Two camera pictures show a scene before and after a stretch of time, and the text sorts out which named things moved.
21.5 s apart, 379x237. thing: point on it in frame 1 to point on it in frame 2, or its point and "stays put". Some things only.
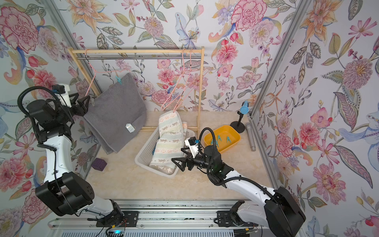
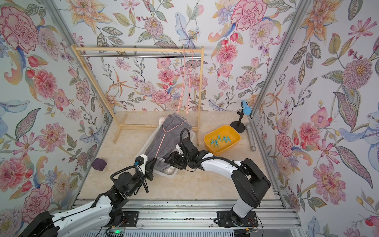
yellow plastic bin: [225, 138] stays put
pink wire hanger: [174, 110] to [190, 79]
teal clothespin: [216, 142] stays put
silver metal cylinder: [250, 135] stays put
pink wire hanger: [162, 108] to [184, 63]
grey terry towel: [117, 115] to [166, 138]
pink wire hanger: [95, 71] to [167, 131]
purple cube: [99, 164] stays put
